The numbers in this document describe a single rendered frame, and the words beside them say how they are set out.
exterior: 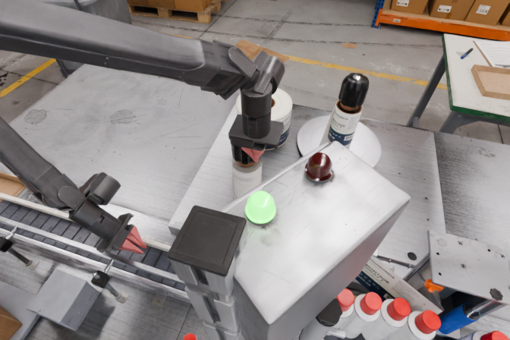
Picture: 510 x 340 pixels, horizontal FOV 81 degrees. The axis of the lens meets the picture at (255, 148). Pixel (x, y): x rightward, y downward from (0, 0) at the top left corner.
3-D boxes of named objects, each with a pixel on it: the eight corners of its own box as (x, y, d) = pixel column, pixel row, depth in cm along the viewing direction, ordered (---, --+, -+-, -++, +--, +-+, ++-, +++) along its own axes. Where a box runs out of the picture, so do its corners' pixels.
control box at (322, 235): (360, 273, 41) (414, 196, 27) (263, 367, 34) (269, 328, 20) (307, 221, 47) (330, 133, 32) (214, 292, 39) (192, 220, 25)
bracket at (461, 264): (501, 249, 59) (504, 247, 58) (515, 308, 52) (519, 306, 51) (426, 230, 62) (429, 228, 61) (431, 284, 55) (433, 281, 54)
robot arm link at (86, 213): (61, 216, 71) (69, 214, 67) (80, 192, 75) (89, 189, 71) (86, 231, 74) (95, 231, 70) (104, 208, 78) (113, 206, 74)
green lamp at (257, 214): (281, 215, 26) (283, 199, 24) (257, 231, 25) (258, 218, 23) (262, 194, 27) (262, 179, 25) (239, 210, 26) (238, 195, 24)
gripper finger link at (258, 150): (240, 145, 71) (239, 115, 64) (270, 151, 70) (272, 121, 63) (231, 166, 67) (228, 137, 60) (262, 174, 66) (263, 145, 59)
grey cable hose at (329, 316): (319, 334, 54) (344, 298, 39) (316, 357, 52) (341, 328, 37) (300, 328, 55) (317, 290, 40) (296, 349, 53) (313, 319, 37)
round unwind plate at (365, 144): (381, 126, 120) (382, 124, 119) (379, 187, 100) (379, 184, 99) (304, 111, 126) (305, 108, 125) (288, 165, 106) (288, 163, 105)
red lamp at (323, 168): (337, 174, 29) (342, 158, 27) (317, 188, 28) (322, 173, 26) (317, 158, 30) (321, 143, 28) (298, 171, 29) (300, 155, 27)
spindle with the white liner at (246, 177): (265, 189, 99) (267, 122, 77) (256, 212, 94) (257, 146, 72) (239, 182, 101) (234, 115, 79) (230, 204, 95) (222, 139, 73)
